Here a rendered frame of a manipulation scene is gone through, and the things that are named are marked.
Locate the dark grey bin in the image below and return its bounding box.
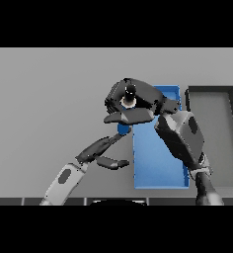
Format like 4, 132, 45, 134
185, 85, 233, 189

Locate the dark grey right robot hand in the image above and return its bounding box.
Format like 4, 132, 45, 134
103, 77, 182, 126

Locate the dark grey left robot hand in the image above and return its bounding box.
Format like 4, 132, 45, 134
74, 130, 130, 171

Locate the blue bin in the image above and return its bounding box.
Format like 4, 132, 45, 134
132, 84, 191, 190

